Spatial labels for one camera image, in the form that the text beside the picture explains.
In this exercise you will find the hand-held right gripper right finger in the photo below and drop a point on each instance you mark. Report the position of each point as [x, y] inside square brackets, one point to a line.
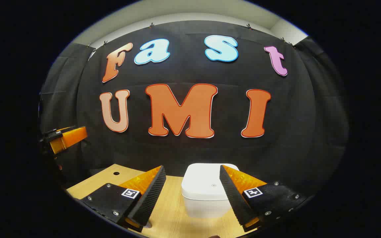
[235, 201]

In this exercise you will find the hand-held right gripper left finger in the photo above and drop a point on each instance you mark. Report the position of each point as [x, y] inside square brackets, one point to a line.
[150, 198]

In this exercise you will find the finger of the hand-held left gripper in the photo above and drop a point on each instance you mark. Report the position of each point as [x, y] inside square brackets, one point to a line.
[71, 137]

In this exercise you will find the white desktop garbage bin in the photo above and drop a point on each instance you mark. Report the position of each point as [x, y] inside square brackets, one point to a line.
[200, 185]

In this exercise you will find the wooden desktop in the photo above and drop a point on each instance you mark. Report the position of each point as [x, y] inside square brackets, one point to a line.
[170, 205]

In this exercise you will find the black backdrop cloth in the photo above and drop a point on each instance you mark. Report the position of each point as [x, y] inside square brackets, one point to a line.
[190, 155]

